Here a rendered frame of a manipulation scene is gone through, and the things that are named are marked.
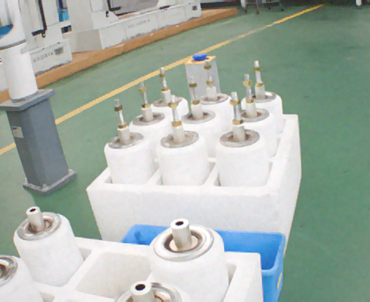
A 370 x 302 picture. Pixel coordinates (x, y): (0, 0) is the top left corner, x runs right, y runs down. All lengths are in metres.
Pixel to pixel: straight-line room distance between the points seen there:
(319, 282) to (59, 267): 0.47
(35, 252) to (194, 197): 0.32
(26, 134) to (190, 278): 0.89
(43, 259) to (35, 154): 0.72
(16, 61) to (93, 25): 2.31
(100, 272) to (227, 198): 0.26
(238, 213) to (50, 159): 0.73
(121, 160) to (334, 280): 0.48
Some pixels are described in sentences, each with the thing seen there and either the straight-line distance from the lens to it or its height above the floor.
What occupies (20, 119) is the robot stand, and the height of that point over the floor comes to 0.25.
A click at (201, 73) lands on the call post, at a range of 1.17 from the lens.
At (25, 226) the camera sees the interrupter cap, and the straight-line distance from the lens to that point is 0.66.
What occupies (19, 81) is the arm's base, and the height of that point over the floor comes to 0.36.
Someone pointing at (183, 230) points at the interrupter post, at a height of 0.28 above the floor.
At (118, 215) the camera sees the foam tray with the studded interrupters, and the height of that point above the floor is 0.12.
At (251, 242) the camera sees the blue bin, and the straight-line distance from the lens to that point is 0.77.
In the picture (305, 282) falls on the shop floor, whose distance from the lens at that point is 0.82.
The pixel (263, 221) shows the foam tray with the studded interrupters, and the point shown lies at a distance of 0.78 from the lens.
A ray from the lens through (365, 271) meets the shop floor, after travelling 0.84.
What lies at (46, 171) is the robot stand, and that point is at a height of 0.07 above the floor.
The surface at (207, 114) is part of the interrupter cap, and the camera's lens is 0.93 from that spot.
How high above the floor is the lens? 0.56
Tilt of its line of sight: 23 degrees down
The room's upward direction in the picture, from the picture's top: 10 degrees counter-clockwise
